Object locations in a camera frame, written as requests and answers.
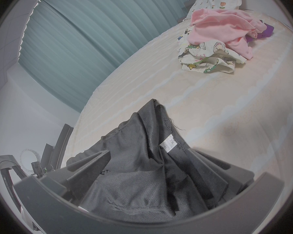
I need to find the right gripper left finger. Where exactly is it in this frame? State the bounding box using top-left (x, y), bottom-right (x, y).
top-left (40, 150), bottom-right (111, 200)

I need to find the black T-shirt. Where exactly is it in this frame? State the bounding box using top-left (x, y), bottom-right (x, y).
top-left (66, 99), bottom-right (229, 219)

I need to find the purple garment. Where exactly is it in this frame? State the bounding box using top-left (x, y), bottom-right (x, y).
top-left (245, 21), bottom-right (275, 42)

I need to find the pink garment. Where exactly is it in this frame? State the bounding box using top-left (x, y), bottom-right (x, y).
top-left (188, 8), bottom-right (268, 60)

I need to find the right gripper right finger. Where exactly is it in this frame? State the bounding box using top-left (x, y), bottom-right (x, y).
top-left (187, 148), bottom-right (255, 202)

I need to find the white printed garment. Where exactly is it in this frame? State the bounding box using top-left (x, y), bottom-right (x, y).
top-left (177, 26), bottom-right (247, 74)

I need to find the black chest of drawers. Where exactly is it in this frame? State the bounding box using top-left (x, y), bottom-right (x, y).
top-left (42, 124), bottom-right (74, 172)

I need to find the grey white bedside table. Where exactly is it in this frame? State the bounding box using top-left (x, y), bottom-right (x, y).
top-left (178, 0), bottom-right (199, 22)

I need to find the bed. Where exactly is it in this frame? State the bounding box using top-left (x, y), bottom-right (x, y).
top-left (73, 0), bottom-right (293, 214)

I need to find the blue-green curtain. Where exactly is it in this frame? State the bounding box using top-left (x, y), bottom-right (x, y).
top-left (18, 0), bottom-right (198, 113)

